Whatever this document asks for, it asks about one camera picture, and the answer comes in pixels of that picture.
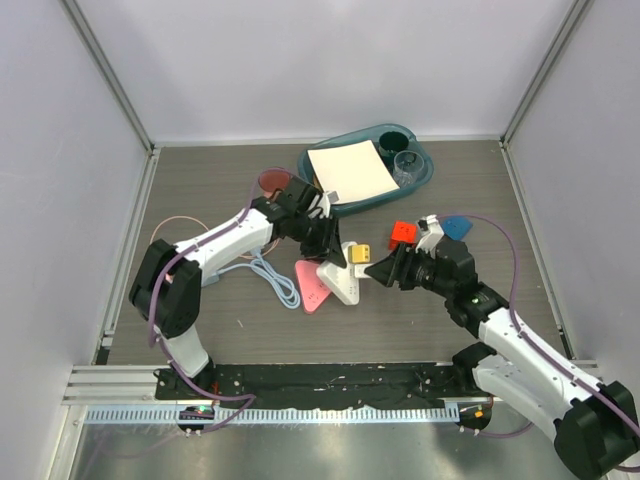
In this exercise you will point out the light blue power strip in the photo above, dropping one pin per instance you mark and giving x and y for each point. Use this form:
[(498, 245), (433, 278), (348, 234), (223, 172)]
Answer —
[(210, 280)]

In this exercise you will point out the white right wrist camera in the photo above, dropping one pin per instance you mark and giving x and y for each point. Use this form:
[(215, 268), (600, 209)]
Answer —
[(430, 234)]

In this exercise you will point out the clear glass cup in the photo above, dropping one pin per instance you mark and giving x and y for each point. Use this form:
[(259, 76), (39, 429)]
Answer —
[(407, 167)]

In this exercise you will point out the white plug adapter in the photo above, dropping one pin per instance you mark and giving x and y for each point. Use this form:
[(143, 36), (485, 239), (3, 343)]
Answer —
[(358, 271)]

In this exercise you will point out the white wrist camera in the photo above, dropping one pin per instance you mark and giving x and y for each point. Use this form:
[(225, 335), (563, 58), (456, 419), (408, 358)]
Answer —
[(430, 234), (321, 205)]

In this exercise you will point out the teal plastic tray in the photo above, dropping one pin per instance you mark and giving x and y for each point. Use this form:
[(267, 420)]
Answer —
[(373, 133)]

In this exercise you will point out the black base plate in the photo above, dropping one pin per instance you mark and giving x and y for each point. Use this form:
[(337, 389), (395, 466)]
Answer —
[(384, 386)]

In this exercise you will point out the blue cube socket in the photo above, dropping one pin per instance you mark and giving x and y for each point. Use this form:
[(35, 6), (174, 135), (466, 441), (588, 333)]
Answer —
[(456, 227)]

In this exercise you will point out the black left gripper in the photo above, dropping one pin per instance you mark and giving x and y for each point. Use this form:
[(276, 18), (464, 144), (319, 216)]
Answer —
[(328, 242)]

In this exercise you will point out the yellow plug adapter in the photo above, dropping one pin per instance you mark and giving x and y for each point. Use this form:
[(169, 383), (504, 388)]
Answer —
[(359, 253)]

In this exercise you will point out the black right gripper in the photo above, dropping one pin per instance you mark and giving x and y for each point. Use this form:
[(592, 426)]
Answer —
[(397, 266)]

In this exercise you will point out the red cube socket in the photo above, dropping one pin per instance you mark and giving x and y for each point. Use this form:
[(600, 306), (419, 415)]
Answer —
[(402, 232)]

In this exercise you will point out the perforated cable duct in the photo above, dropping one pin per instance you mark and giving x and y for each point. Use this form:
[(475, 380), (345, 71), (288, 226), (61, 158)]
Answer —
[(195, 414)]

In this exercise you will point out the white paper sheet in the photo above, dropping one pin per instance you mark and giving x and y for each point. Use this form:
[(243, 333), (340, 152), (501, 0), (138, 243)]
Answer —
[(354, 172)]

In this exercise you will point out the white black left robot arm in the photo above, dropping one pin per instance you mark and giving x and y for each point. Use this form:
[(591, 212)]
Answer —
[(167, 288)]

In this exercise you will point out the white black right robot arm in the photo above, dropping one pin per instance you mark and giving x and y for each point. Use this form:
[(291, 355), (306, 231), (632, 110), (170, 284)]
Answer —
[(593, 426)]

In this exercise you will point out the white triangular power strip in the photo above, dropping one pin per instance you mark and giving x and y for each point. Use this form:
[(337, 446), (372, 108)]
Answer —
[(339, 280)]

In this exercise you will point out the pink triangular power strip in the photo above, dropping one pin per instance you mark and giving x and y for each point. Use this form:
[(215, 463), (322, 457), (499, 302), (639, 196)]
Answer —
[(313, 291)]

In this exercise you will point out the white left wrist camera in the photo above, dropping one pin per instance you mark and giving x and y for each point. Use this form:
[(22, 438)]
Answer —
[(321, 205)]

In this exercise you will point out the dark green cup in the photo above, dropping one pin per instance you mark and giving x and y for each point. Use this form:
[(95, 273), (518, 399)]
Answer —
[(392, 142)]

